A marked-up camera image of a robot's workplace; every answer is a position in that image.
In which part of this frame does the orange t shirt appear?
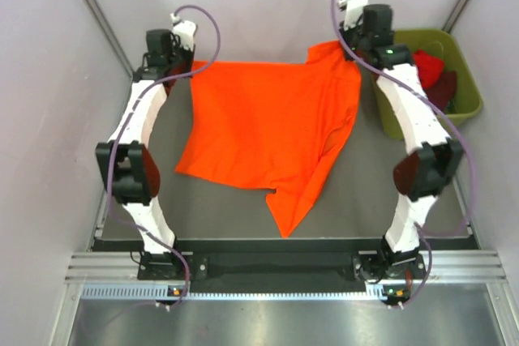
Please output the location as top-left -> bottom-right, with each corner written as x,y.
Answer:
176,41 -> 361,237

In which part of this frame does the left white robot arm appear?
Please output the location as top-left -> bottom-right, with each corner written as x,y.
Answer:
95,28 -> 193,279

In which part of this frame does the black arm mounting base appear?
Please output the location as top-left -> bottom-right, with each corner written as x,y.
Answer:
137,238 -> 425,295

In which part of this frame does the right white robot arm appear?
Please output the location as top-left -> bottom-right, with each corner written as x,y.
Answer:
339,0 -> 463,278

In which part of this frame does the red t shirt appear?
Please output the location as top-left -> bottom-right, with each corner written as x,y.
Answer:
413,49 -> 444,90

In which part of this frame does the olive green plastic bin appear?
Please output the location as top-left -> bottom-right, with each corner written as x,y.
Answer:
371,28 -> 483,140

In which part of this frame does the dark maroon t shirt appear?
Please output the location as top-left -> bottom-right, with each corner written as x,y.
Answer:
426,71 -> 457,112

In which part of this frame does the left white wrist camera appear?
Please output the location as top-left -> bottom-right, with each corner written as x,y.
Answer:
170,13 -> 198,52

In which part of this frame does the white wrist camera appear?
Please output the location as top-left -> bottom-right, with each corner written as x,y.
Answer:
337,0 -> 369,31
170,13 -> 198,52

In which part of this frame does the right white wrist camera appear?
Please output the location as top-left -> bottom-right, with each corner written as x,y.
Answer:
337,0 -> 369,31

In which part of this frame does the slotted grey cable duct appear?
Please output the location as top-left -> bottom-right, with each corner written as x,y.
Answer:
82,284 -> 387,301

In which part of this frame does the aluminium frame rail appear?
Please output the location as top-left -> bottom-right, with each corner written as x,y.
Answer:
65,250 -> 506,284

